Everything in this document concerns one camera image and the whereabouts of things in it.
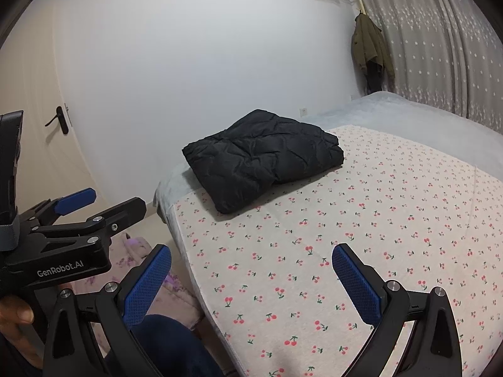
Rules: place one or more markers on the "black puffer jacket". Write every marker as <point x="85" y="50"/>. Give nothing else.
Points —
<point x="255" y="153"/>

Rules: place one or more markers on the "pink floral slipper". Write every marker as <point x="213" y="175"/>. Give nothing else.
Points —
<point x="133" y="249"/>
<point x="180" y="302"/>

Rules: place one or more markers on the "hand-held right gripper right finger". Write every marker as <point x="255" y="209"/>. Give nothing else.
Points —
<point x="353" y="282"/>

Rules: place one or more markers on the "person's left hand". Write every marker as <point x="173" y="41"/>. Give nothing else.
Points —
<point x="15" y="310"/>

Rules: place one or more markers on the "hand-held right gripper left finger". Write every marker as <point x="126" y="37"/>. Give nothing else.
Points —
<point x="147" y="282"/>

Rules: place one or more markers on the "olive hanging coat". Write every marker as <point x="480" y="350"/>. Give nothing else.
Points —
<point x="369" y="47"/>

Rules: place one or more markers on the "cherry print bed sheet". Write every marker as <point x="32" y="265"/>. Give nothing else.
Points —
<point x="353" y="212"/>

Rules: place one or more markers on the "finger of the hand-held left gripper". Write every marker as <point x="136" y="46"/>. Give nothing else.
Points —
<point x="125" y="210"/>
<point x="74" y="201"/>

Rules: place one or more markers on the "grey star print curtain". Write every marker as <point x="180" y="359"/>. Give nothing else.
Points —
<point x="432" y="39"/>

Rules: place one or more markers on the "person's dark blue trouser leg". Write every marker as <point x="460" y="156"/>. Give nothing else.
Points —
<point x="177" y="349"/>

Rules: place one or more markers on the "cream door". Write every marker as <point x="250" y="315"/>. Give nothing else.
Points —
<point x="35" y="78"/>

